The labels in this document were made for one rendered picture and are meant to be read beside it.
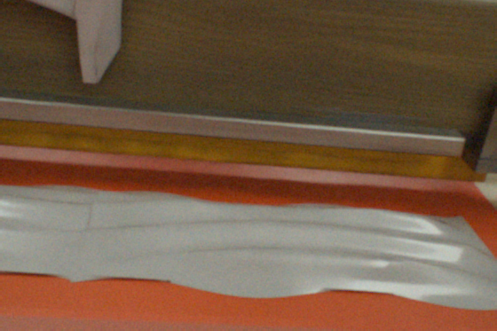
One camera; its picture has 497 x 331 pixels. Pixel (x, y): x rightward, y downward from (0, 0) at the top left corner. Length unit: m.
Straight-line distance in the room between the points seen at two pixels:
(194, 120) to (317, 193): 0.08
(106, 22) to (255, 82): 0.07
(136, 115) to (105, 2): 0.05
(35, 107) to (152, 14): 0.07
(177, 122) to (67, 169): 0.07
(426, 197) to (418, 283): 0.09
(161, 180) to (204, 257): 0.08
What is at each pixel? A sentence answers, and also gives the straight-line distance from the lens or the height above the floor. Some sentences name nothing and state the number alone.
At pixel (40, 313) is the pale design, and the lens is 0.21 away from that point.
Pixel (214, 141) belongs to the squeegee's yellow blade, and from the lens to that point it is 0.30.
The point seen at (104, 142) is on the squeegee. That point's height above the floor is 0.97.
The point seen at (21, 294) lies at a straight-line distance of 0.22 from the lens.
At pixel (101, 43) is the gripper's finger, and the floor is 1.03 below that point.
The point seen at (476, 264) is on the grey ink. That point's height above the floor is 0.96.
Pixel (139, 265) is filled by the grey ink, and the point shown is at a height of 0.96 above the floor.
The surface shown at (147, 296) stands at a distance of 0.21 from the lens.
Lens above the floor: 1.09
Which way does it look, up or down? 26 degrees down
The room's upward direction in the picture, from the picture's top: 8 degrees clockwise
